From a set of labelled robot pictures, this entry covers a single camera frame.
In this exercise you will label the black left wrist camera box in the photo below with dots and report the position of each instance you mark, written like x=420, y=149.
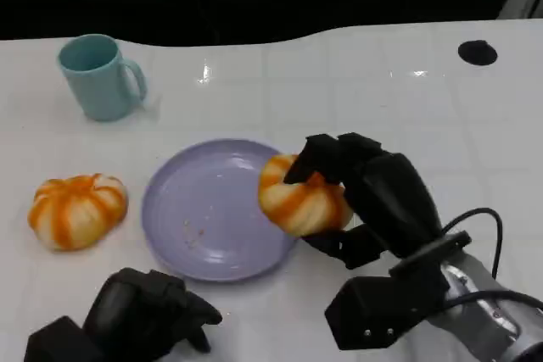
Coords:
x=59, y=341

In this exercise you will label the pale green mug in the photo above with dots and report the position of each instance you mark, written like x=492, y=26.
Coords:
x=99, y=78

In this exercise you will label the black round table grommet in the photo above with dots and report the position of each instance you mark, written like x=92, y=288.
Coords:
x=477, y=53

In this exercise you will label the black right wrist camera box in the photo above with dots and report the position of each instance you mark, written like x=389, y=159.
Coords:
x=382, y=311

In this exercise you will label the lilac plate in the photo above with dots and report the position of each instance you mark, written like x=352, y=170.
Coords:
x=212, y=209

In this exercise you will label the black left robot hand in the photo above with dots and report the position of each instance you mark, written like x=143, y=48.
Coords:
x=148, y=315

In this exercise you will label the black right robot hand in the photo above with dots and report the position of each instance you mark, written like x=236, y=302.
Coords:
x=369, y=196

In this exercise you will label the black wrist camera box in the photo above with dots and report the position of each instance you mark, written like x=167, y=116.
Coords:
x=59, y=341
x=382, y=311

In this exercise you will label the orange white toy bread roll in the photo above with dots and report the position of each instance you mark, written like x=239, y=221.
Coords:
x=303, y=205
x=78, y=211

